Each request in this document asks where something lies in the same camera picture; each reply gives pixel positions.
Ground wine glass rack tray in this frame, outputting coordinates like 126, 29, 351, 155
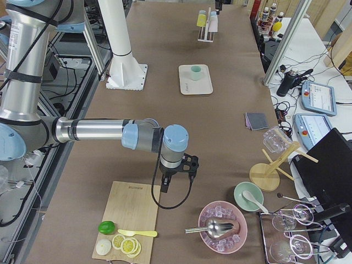
258, 202, 330, 263

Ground metal ice scoop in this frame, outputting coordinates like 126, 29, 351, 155
185, 217, 235, 240

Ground white wire cup rack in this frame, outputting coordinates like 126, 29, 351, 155
197, 7, 217, 42

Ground pink cup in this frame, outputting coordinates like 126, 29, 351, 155
208, 15, 218, 32

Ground white ceramic spoon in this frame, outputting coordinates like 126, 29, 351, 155
242, 190, 268, 214

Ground pink bowl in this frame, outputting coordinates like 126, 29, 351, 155
198, 201, 248, 254

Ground cream rabbit tray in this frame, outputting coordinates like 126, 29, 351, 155
178, 64, 213, 95

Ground grey folded cloth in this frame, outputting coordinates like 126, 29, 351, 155
244, 112, 269, 131

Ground yellow plastic knife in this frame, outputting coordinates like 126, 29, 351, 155
117, 229, 158, 238

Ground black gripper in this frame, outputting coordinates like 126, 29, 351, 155
159, 163, 183, 193

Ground white onion half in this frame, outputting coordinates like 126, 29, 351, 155
95, 239, 112, 256

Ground yellow cup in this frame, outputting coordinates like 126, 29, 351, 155
196, 14, 207, 28

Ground clear plastic cup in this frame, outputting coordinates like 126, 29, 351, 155
263, 126, 292, 153

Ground lemon slices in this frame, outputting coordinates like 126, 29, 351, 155
112, 234, 141, 258

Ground green bowl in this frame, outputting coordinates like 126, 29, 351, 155
233, 181, 265, 212

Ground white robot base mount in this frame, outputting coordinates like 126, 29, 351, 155
98, 0, 147, 91

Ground black water bottle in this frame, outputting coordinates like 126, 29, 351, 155
276, 67, 299, 97

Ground aluminium frame post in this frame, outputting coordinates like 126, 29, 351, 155
262, 0, 312, 86

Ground wooden stand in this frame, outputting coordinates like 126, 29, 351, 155
249, 141, 318, 192

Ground wooden cutting board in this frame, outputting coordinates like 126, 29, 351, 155
92, 181, 158, 263

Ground green lime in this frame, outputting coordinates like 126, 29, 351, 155
98, 221, 116, 235

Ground green cup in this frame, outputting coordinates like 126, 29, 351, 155
190, 65, 202, 81

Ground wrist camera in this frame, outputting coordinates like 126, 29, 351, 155
181, 153, 199, 180

